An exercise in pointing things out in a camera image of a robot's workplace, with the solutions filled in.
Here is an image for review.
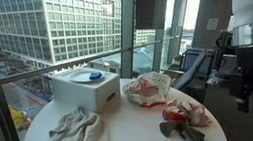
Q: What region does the green plush toy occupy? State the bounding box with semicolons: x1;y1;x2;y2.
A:
157;116;208;141

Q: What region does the blue screen monitor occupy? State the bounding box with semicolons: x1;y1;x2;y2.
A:
180;46;216;77

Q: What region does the grey slanted panel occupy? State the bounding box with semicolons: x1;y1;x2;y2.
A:
171;45;207;94

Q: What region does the white paper notice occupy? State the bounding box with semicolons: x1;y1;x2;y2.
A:
205;16;219;32

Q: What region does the white red plastic bag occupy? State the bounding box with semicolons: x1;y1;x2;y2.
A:
120;67;174;112

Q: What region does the dark roller blind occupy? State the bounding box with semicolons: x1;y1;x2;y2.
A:
129;0;169;34

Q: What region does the blue round lid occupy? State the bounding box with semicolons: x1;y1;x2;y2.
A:
88;70;104;82

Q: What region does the white storage box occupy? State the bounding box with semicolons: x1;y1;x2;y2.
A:
45;62;125;117

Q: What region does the white plate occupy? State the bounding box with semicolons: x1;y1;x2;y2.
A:
68;66;106;87

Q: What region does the grey towel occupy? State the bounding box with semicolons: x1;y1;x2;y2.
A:
47;102;117;141

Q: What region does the metal window handrail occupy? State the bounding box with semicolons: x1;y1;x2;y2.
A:
0;10;186;126

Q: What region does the glass office building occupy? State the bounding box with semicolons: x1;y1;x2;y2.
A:
0;0;130;80

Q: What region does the grey window post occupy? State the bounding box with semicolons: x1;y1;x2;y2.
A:
108;0;144;79

